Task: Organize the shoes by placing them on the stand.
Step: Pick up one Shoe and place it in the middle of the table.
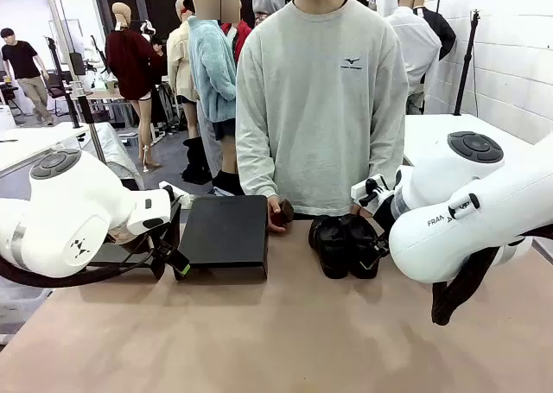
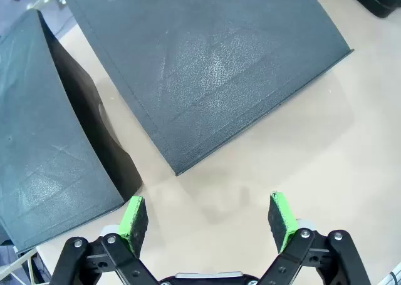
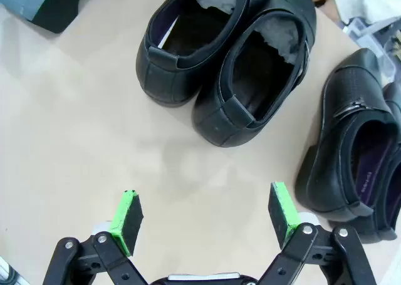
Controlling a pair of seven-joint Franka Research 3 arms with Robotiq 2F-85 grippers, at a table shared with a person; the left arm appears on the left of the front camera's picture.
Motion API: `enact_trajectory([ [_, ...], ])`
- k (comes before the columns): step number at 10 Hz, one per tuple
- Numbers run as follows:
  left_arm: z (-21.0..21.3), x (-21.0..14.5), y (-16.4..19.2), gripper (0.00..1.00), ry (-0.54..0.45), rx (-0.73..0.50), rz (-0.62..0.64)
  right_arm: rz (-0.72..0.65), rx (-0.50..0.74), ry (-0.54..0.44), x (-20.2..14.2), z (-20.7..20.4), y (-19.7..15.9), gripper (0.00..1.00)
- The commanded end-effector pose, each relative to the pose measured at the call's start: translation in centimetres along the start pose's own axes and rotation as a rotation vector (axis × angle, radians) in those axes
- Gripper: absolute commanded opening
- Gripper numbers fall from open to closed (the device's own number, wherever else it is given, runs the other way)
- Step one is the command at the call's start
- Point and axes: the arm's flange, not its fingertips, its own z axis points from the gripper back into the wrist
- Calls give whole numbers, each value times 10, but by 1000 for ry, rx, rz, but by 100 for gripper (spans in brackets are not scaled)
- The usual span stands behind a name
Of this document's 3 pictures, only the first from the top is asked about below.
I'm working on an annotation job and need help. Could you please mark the man in black t-shirt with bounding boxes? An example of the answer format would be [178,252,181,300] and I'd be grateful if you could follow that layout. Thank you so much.
[0,28,55,127]

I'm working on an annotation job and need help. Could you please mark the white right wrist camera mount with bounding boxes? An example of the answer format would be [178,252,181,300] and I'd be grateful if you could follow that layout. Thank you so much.
[350,173,397,215]

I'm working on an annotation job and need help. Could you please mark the mannequin in red jacket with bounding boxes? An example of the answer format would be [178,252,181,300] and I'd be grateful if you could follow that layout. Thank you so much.
[219,0,254,66]

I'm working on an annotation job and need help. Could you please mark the white table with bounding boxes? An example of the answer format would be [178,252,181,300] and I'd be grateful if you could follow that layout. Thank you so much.
[403,113,553,170]
[0,122,94,174]

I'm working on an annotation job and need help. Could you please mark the mannequin in white shirt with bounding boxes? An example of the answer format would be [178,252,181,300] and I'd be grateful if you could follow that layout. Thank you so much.
[384,0,442,116]

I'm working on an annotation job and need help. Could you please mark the person's right forearm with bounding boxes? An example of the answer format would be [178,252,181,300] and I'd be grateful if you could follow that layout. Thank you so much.
[236,129,278,200]

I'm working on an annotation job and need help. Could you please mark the mannequin in dark red sweater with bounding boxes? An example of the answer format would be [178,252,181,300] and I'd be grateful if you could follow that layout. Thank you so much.
[105,2,162,174]

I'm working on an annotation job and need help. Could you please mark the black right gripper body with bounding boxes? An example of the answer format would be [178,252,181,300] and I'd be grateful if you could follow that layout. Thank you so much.
[371,193,397,239]

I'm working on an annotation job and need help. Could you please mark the black box-shaped shoe stand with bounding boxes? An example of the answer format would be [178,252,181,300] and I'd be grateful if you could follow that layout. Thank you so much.
[177,194,270,282]

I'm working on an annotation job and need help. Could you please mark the person in grey sweatshirt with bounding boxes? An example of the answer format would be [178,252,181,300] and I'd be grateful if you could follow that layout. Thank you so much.
[235,0,410,218]

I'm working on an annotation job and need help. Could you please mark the person's right hand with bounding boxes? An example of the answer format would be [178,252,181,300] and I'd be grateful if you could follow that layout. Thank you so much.
[266,196,289,235]

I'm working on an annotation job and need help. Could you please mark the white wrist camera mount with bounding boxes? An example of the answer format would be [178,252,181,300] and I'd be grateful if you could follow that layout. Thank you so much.
[350,173,397,215]
[158,180,192,207]

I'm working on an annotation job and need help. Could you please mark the reddish brown shoe brush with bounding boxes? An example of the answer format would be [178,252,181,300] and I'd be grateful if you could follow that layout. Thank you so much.
[276,198,296,226]

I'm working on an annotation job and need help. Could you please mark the black tripod pole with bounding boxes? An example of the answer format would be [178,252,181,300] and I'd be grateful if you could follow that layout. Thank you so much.
[452,9,483,117]

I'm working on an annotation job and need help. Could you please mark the grey cover cloth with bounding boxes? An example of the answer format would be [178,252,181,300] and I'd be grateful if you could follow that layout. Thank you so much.
[84,123,144,191]

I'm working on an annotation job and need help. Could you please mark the black boots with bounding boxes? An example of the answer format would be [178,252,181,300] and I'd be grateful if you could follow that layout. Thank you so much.
[181,136,213,186]

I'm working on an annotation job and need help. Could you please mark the mannequin in light blue fleece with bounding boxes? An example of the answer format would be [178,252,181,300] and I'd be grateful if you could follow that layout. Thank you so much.
[187,0,239,196]

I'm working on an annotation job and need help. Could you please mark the black leather shoe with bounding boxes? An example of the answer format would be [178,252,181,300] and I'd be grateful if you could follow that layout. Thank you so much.
[308,214,350,280]
[345,213,384,280]

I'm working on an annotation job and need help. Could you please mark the mannequin in grey hoodie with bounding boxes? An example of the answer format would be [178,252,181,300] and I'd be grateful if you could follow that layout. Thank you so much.
[251,0,286,28]

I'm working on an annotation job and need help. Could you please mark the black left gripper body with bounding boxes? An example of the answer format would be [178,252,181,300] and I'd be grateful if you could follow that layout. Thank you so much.
[149,198,183,257]

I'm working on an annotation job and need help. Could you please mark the person's left forearm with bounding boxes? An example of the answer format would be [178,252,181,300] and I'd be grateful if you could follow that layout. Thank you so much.
[368,120,408,183]

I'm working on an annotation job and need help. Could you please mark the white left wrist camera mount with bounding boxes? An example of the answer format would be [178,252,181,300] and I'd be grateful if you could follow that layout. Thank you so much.
[158,180,192,207]

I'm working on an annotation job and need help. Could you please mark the clear plastic bin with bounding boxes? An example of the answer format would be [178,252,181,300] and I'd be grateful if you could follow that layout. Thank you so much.
[0,276,54,325]

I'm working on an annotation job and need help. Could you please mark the black stand pole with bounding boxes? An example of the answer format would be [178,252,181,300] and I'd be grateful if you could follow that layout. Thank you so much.
[45,36,84,130]

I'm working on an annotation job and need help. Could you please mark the seated person in black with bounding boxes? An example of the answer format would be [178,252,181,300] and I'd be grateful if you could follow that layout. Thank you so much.
[150,37,168,84]

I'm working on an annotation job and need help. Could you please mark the mannequin in black jacket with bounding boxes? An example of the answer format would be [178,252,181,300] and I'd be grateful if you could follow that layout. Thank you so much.
[412,0,457,62]

